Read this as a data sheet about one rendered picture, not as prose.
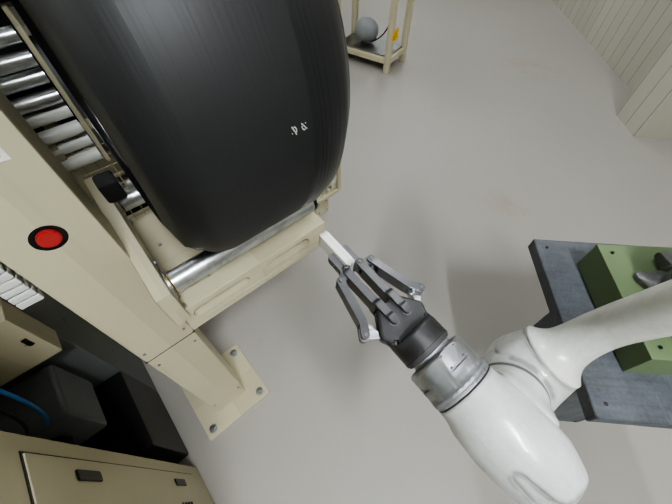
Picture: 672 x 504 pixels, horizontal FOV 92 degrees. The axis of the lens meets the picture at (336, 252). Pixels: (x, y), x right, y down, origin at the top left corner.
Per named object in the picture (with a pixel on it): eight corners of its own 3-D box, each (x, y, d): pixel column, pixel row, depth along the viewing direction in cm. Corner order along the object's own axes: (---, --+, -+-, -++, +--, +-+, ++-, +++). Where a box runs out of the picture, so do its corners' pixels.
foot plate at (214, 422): (211, 441, 125) (209, 440, 123) (180, 385, 137) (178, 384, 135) (270, 392, 135) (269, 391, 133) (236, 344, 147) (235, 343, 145)
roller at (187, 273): (163, 283, 58) (156, 271, 61) (176, 299, 61) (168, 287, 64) (316, 194, 72) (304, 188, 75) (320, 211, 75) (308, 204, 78)
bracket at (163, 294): (177, 327, 62) (154, 302, 54) (107, 210, 80) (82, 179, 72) (194, 316, 63) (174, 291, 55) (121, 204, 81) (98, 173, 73)
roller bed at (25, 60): (24, 195, 76) (-121, 57, 52) (11, 164, 82) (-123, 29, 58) (111, 160, 83) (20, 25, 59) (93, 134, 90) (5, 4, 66)
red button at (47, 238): (45, 251, 48) (30, 239, 46) (42, 244, 49) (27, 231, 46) (67, 241, 49) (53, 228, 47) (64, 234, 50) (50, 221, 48)
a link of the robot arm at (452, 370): (455, 408, 37) (417, 366, 39) (429, 414, 45) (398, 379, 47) (500, 357, 41) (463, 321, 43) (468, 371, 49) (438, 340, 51)
